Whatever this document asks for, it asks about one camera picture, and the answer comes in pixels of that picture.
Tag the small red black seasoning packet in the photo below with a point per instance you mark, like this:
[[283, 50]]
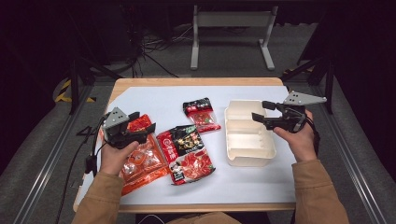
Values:
[[201, 116]]

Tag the orange clear seasoning packet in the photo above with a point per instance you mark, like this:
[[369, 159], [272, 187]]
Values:
[[143, 161]]

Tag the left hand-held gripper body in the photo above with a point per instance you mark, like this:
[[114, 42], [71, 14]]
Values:
[[116, 119]]

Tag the white plastic divided container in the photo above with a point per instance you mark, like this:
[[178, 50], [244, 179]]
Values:
[[249, 143]]

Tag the large red black seasoning packet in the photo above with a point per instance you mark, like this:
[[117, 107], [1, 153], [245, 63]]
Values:
[[190, 155]]

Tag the person's left hand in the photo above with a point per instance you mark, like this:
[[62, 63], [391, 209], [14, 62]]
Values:
[[113, 158]]

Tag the wooden table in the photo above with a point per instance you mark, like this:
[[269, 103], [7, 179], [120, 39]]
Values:
[[193, 81]]

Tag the black tripod stand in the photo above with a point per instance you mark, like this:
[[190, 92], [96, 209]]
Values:
[[328, 81], [74, 84]]

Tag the person's lap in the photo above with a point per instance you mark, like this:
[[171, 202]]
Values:
[[211, 218]]

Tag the white table mat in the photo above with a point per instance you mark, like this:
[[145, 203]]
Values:
[[243, 186]]

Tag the grey metal stand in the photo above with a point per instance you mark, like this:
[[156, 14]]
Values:
[[233, 19]]

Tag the yellow black hazard tape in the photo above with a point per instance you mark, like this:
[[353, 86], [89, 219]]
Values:
[[63, 93]]

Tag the aluminium floor rail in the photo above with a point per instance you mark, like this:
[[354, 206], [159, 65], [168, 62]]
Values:
[[46, 168], [355, 165]]

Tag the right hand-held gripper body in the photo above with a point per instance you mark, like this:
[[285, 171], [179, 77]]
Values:
[[292, 119]]

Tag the person's right hand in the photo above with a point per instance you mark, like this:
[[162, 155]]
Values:
[[302, 144]]

